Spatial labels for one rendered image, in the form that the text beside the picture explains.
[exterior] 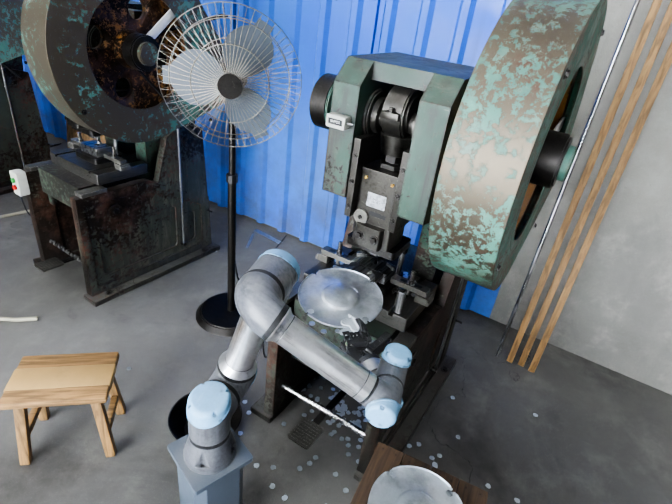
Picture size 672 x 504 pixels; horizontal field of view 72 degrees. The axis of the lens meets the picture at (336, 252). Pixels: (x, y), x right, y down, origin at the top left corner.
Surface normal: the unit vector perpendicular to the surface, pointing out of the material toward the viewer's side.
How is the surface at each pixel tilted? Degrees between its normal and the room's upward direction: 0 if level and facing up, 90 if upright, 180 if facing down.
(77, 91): 90
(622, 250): 90
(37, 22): 77
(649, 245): 90
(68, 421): 0
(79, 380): 0
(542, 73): 53
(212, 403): 7
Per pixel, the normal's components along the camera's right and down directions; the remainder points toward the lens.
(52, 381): 0.12, -0.86
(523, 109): -0.43, -0.04
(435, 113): -0.53, 0.37
